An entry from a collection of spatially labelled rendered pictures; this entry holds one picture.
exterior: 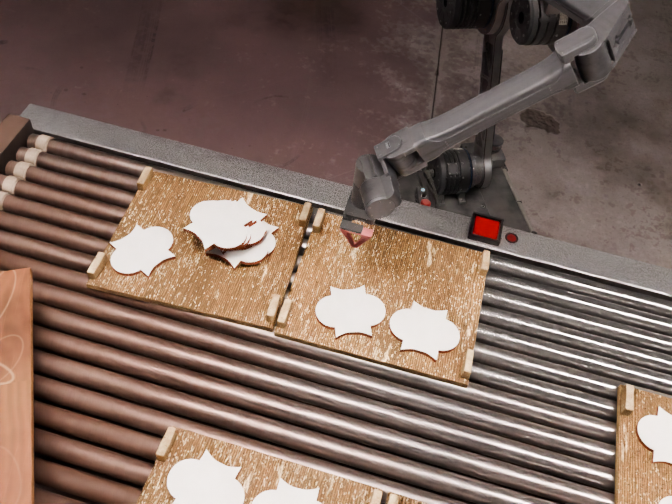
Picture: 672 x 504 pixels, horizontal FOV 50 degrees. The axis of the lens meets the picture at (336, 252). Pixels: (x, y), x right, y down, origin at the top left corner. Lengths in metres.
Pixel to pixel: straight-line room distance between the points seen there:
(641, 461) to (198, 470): 0.84
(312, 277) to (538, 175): 1.89
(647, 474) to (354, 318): 0.64
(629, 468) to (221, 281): 0.90
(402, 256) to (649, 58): 2.81
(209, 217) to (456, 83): 2.26
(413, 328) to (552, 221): 1.70
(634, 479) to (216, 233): 0.96
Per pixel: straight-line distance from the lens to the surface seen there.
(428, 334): 1.51
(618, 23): 1.38
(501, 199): 2.80
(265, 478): 1.36
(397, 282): 1.59
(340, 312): 1.51
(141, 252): 1.61
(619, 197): 3.36
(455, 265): 1.64
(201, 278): 1.57
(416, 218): 1.74
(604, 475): 1.52
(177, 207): 1.70
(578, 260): 1.78
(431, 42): 3.88
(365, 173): 1.38
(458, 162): 2.64
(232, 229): 1.56
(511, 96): 1.35
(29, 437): 1.33
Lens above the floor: 2.21
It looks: 52 degrees down
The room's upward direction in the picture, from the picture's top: 8 degrees clockwise
